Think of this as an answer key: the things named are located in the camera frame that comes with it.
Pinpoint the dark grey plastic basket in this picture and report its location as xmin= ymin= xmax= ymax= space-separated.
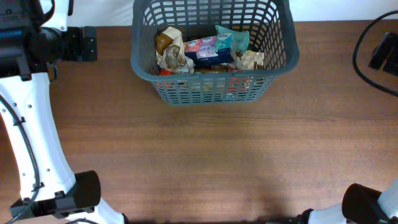
xmin=131 ymin=0 xmax=299 ymax=105

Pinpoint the Kleenex tissue multipack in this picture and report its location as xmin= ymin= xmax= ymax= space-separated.
xmin=184 ymin=33 xmax=236 ymax=68

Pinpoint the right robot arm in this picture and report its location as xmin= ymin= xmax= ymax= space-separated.
xmin=293 ymin=181 xmax=397 ymax=224

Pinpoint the light blue tissue packet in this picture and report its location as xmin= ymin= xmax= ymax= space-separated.
xmin=215 ymin=25 xmax=250 ymax=54

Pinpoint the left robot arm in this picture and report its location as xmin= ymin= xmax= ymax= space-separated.
xmin=1 ymin=0 xmax=128 ymax=223

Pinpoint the beige cookie bag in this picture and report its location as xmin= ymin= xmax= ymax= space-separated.
xmin=234 ymin=50 xmax=264 ymax=70
xmin=155 ymin=27 xmax=195 ymax=74

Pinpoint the red San Remo pasta pack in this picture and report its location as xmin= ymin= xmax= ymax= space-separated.
xmin=159 ymin=63 xmax=242 ymax=76

